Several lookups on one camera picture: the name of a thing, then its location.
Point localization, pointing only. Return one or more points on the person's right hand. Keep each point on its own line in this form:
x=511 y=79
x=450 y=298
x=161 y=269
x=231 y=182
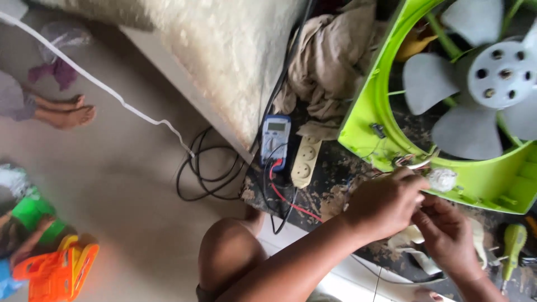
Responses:
x=451 y=241

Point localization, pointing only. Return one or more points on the person's left hand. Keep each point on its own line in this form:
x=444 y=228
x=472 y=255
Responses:
x=377 y=209

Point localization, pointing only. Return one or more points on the person's right fingers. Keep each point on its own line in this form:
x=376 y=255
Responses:
x=430 y=214

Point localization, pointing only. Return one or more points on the white round knob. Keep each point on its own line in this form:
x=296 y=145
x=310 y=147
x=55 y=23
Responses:
x=442 y=179

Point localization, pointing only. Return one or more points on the cream plastic part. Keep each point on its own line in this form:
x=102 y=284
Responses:
x=402 y=241

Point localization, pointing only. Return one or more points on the lime green fan housing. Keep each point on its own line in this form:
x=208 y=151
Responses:
x=369 y=126

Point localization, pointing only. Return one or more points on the beige power strip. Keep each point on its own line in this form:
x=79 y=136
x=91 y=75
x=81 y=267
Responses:
x=305 y=161

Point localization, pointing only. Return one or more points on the red probe lead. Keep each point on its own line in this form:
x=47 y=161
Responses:
x=289 y=204

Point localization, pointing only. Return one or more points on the black probe lead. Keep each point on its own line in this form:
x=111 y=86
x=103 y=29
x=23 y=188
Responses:
x=285 y=220

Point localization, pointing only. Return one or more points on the grey plastic fan blade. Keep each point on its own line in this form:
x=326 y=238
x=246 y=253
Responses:
x=495 y=79

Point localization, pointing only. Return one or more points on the yellow plastic piece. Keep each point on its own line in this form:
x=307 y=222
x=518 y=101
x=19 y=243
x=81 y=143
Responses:
x=413 y=45

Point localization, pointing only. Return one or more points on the blue digital multimeter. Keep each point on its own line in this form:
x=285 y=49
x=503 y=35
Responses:
x=275 y=140

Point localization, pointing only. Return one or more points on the beige crumpled cloth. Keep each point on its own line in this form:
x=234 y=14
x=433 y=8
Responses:
x=331 y=58

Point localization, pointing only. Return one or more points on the person's bare leg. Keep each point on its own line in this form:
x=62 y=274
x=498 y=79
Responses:
x=228 y=251

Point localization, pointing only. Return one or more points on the white fluffy rug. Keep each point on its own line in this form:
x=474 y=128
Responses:
x=218 y=50

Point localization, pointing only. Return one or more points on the white furniture panel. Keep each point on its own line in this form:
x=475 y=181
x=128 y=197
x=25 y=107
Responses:
x=176 y=71

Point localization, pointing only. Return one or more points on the orange plastic toy chair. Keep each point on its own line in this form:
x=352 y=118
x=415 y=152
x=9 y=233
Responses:
x=58 y=270

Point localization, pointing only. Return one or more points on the purple cloth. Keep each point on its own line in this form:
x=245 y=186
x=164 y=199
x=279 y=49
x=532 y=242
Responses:
x=61 y=73

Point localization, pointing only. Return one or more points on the clear plastic bag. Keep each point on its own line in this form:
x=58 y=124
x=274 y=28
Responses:
x=63 y=40

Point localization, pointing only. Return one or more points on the small black switch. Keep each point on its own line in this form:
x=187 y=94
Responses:
x=378 y=130

